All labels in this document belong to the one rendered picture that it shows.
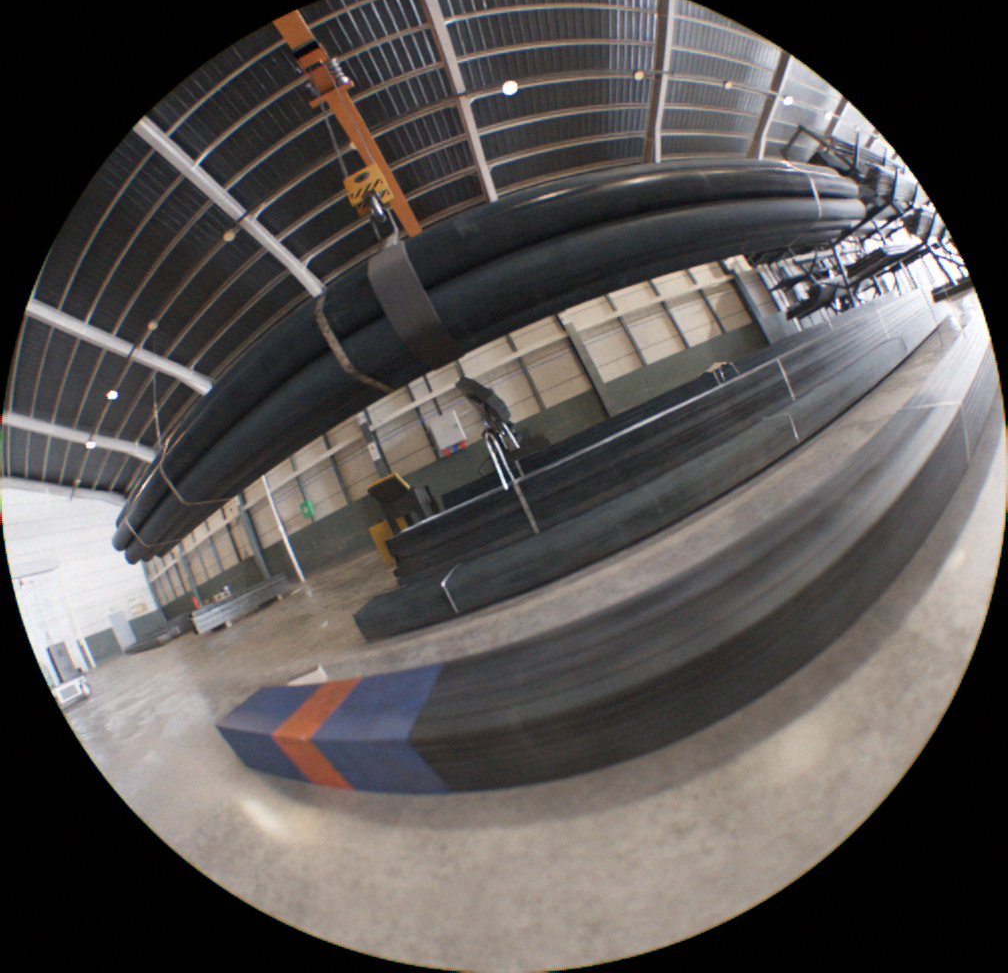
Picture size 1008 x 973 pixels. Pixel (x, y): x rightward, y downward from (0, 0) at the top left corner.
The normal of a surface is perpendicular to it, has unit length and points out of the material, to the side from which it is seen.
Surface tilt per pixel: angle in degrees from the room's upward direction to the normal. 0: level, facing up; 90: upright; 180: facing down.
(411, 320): 120
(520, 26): 170
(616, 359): 90
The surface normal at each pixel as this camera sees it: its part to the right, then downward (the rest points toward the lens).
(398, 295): 0.12, 0.48
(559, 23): 0.40, 0.90
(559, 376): -0.09, 0.03
